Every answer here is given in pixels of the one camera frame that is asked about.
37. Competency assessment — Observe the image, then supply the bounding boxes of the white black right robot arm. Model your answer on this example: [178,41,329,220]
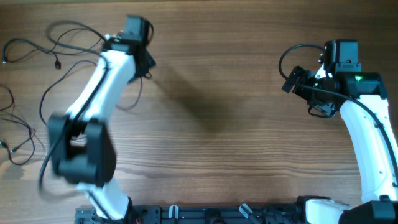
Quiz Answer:
[278,39,397,223]

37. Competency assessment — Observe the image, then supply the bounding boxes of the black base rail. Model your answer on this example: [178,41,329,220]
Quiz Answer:
[74,203,299,224]

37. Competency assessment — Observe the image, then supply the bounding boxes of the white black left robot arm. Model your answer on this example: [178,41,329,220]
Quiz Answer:
[39,16,155,223]

